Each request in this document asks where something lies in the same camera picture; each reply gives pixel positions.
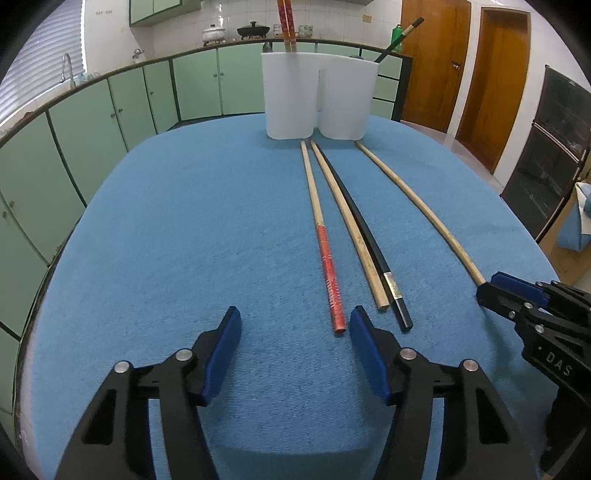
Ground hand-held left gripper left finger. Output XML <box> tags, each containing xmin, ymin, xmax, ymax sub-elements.
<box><xmin>54</xmin><ymin>306</ymin><xmax>242</xmax><ymax>480</ymax></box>

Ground plain bamboo chopstick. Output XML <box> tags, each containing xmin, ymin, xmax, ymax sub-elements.
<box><xmin>355</xmin><ymin>141</ymin><xmax>486</xmax><ymax>285</ymax></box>
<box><xmin>310</xmin><ymin>140</ymin><xmax>389</xmax><ymax>310</ymax></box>

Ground wooden door with knob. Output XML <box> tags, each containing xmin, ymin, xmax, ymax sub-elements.
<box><xmin>399</xmin><ymin>0</ymin><xmax>472</xmax><ymax>134</ymax></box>

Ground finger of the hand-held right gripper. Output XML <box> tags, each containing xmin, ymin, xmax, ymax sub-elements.
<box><xmin>476</xmin><ymin>281</ymin><xmax>548</xmax><ymax>340</ymax></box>
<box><xmin>490</xmin><ymin>271</ymin><xmax>591</xmax><ymax>319</ymax></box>

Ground white double utensil holder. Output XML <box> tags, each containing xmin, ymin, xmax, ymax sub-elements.
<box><xmin>261</xmin><ymin>52</ymin><xmax>380</xmax><ymax>140</ymax></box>

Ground green wall cabinets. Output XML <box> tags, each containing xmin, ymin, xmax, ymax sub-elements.
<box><xmin>129</xmin><ymin>0</ymin><xmax>204</xmax><ymax>27</ymax></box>

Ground light blue cloth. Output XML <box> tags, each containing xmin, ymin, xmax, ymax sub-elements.
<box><xmin>556</xmin><ymin>181</ymin><xmax>591</xmax><ymax>252</ymax></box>

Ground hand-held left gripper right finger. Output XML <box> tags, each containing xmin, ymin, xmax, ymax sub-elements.
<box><xmin>349</xmin><ymin>307</ymin><xmax>539</xmax><ymax>480</ymax></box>

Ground black wok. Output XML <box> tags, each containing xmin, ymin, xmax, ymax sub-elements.
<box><xmin>237</xmin><ymin>21</ymin><xmax>271</xmax><ymax>40</ymax></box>

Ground blue table mat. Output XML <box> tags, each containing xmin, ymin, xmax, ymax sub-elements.
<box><xmin>16</xmin><ymin>113</ymin><xmax>561</xmax><ymax>480</ymax></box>

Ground white window blind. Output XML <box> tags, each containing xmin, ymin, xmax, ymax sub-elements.
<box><xmin>0</xmin><ymin>0</ymin><xmax>86</xmax><ymax>134</ymax></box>

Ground red-handled bamboo chopstick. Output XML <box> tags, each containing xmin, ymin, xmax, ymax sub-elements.
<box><xmin>283</xmin><ymin>0</ymin><xmax>297</xmax><ymax>53</ymax></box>
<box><xmin>300</xmin><ymin>141</ymin><xmax>347</xmax><ymax>334</ymax></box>
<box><xmin>276</xmin><ymin>0</ymin><xmax>291</xmax><ymax>53</ymax></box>

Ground silver pot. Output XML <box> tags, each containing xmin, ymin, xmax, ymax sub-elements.
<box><xmin>202</xmin><ymin>24</ymin><xmax>228</xmax><ymax>46</ymax></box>

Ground plain wooden door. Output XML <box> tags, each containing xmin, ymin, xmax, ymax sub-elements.
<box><xmin>455</xmin><ymin>6</ymin><xmax>542</xmax><ymax>174</ymax></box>

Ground dark glass-front cabinet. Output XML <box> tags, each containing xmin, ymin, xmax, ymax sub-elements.
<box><xmin>501</xmin><ymin>65</ymin><xmax>591</xmax><ymax>241</ymax></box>

